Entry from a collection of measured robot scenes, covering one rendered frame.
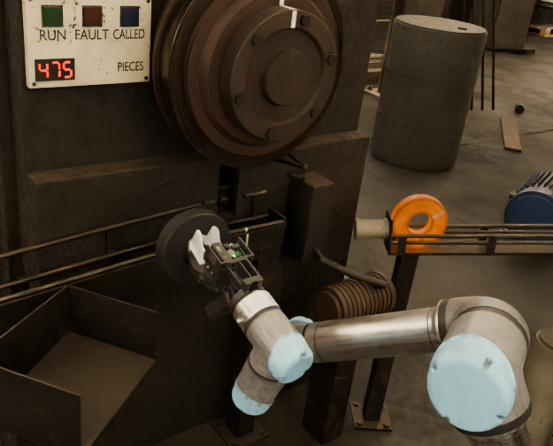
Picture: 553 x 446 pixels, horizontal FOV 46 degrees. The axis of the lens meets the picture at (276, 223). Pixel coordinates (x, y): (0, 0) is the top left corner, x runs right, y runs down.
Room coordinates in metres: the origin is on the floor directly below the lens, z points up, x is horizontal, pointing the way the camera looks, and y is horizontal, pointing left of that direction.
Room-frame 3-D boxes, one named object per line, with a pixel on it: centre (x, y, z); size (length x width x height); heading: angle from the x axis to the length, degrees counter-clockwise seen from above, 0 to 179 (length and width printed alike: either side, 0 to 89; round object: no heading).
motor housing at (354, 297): (1.58, -0.25, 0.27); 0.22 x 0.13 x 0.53; 129
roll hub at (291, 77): (1.40, 0.03, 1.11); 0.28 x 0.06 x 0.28; 129
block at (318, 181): (1.64, -0.08, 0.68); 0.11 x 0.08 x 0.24; 39
